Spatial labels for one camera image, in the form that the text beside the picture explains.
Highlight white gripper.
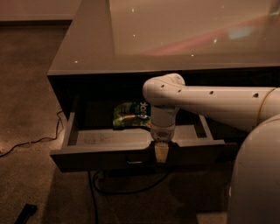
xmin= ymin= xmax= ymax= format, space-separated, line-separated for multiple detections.
xmin=150 ymin=123 xmax=175 ymax=163

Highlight black object on floor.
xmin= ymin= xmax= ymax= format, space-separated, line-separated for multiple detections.
xmin=14 ymin=204 xmax=38 ymax=224

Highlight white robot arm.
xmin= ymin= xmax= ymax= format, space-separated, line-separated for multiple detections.
xmin=143 ymin=73 xmax=280 ymax=163

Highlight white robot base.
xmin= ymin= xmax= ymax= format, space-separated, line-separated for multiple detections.
xmin=227 ymin=115 xmax=280 ymax=224

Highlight drawer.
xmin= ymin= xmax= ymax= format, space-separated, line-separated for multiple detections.
xmin=50 ymin=96 xmax=226 ymax=172

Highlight dark drawer cabinet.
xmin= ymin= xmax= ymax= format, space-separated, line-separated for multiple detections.
xmin=48 ymin=0 xmax=280 ymax=114

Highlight black cable loop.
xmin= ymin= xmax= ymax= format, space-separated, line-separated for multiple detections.
xmin=87 ymin=167 xmax=173 ymax=224

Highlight thin cable on floor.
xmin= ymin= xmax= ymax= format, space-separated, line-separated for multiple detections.
xmin=0 ymin=109 xmax=66 ymax=158

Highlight green snack bag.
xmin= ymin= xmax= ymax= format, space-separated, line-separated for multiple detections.
xmin=113 ymin=101 xmax=151 ymax=130

